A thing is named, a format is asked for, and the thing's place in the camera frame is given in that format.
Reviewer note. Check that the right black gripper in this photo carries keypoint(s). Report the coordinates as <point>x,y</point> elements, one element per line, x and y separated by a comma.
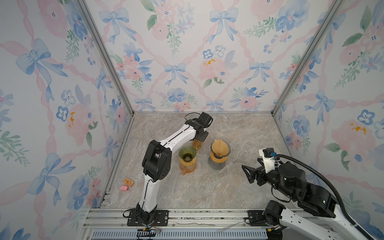
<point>261,173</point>

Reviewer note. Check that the grey glass dripper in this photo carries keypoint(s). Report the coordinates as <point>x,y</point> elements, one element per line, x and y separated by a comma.
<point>220,151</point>

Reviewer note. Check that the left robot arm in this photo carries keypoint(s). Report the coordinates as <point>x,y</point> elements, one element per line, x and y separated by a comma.
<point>158,157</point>

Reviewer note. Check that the orange glass carafe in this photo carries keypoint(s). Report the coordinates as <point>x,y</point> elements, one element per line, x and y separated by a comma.
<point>187,169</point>

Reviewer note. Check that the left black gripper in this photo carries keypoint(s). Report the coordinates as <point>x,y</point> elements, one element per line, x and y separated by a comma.
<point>206,133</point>

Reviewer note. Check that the grey glass carafe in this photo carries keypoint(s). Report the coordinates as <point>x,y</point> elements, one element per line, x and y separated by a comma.
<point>217,166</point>

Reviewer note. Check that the green glass dripper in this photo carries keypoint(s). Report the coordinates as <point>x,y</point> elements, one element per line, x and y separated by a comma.
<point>187,153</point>

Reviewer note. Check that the wooden ring dripper holder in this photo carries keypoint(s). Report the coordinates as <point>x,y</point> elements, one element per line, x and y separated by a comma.
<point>218,159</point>

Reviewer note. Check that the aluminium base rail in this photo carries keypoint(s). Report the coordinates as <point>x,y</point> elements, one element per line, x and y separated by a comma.
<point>204,224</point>

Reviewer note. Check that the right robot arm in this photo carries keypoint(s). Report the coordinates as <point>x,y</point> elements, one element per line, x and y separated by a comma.
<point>313,199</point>

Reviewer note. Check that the small wooden block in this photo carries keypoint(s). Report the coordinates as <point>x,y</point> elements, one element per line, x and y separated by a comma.
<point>128,182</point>

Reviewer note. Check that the small pink pig toy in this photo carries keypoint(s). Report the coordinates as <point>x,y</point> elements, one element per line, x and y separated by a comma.
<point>124,188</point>

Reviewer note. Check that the orange coffee filter pack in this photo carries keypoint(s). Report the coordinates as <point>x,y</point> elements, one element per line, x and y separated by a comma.
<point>197,144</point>

